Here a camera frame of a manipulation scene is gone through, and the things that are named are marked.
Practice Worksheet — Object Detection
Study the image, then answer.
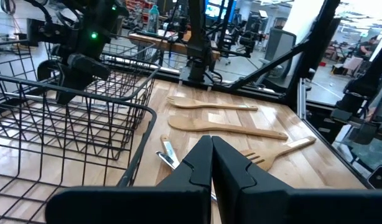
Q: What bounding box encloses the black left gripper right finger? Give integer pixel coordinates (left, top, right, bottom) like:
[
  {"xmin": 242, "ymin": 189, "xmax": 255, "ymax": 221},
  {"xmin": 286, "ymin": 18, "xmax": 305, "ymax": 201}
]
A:
[{"xmin": 211, "ymin": 136, "xmax": 382, "ymax": 224}]

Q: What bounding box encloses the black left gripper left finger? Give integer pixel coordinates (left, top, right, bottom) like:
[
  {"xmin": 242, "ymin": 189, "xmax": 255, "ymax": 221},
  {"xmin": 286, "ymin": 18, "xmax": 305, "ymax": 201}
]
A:
[{"xmin": 44, "ymin": 134, "xmax": 214, "ymax": 224}]

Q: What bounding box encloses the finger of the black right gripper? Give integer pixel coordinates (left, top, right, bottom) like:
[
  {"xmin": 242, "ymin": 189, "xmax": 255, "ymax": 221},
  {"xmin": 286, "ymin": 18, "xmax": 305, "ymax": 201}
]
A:
[
  {"xmin": 37, "ymin": 58, "xmax": 86, "ymax": 106},
  {"xmin": 66, "ymin": 53, "xmax": 111, "ymax": 82}
]

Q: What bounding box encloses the silver table knife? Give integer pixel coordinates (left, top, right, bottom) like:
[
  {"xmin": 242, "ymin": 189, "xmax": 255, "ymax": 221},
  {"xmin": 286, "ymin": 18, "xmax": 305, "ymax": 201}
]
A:
[{"xmin": 155, "ymin": 151, "xmax": 179, "ymax": 171}]

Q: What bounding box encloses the wooden fork spatula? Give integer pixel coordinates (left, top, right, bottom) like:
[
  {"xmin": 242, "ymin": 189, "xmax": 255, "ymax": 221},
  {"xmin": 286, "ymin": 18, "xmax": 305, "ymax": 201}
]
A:
[{"xmin": 165, "ymin": 95, "xmax": 259, "ymax": 112}]

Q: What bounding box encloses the slotted wooden spoon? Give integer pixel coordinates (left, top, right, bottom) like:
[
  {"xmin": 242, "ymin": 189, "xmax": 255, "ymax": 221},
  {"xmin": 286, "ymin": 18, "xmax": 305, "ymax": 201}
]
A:
[{"xmin": 240, "ymin": 135, "xmax": 317, "ymax": 172}]

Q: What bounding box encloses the teal water bottle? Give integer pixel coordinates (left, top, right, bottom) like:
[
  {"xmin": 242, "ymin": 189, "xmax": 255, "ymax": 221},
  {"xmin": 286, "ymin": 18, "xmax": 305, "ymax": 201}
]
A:
[{"xmin": 146, "ymin": 4, "xmax": 161, "ymax": 34}]

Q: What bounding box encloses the wooden workbench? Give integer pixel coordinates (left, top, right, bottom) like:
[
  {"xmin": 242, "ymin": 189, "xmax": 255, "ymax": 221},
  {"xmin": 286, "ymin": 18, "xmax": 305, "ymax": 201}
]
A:
[{"xmin": 128, "ymin": 32, "xmax": 221, "ymax": 60}]

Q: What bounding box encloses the silver aluminium strip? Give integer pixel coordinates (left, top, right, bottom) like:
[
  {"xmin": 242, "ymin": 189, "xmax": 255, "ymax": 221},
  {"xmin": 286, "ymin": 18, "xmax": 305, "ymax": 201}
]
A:
[{"xmin": 297, "ymin": 77, "xmax": 307, "ymax": 121}]

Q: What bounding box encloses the black rounded device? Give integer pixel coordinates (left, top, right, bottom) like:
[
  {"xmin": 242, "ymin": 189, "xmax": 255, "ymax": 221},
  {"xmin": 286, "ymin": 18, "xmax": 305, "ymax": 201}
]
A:
[{"xmin": 366, "ymin": 164, "xmax": 382, "ymax": 190}]

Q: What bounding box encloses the blue screen monitor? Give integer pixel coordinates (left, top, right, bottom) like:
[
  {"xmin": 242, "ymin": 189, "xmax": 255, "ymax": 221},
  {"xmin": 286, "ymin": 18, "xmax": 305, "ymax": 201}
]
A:
[{"xmin": 205, "ymin": 0, "xmax": 237, "ymax": 20}]

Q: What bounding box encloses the grey office chair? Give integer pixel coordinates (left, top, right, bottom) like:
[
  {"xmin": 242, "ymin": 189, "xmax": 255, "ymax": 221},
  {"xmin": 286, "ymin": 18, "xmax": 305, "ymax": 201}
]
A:
[{"xmin": 264, "ymin": 27, "xmax": 298, "ymax": 79}]

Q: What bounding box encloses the person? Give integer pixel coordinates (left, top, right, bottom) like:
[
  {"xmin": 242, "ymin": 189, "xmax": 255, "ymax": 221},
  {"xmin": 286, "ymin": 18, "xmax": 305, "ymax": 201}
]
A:
[{"xmin": 358, "ymin": 35, "xmax": 380, "ymax": 58}]

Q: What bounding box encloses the black wire basket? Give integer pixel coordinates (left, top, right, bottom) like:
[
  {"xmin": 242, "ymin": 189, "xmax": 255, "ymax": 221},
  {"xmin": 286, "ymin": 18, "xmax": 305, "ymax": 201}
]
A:
[
  {"xmin": 0, "ymin": 51, "xmax": 162, "ymax": 162},
  {"xmin": 0, "ymin": 73, "xmax": 158, "ymax": 224},
  {"xmin": 100, "ymin": 41, "xmax": 158, "ymax": 68}
]

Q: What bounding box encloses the black metal rig frame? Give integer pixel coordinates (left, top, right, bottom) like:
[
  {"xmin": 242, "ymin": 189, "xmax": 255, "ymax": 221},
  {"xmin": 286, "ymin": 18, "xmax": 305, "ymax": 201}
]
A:
[{"xmin": 153, "ymin": 0, "xmax": 382, "ymax": 190}]

